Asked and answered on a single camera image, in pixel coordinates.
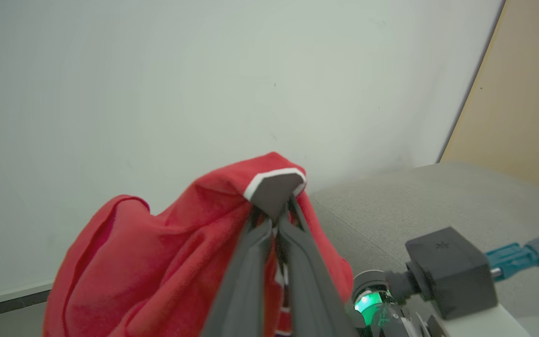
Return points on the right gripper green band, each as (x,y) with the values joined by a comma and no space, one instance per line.
(372,302)

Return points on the red garment with grey cuff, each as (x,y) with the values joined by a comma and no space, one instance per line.
(157,271)

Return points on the dark grey wrist camera box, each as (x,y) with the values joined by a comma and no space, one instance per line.
(452,271)

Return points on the dark grey baseboard strip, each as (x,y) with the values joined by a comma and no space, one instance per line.
(7,306)

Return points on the beige wooden panel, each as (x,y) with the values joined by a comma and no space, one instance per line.
(522,103)

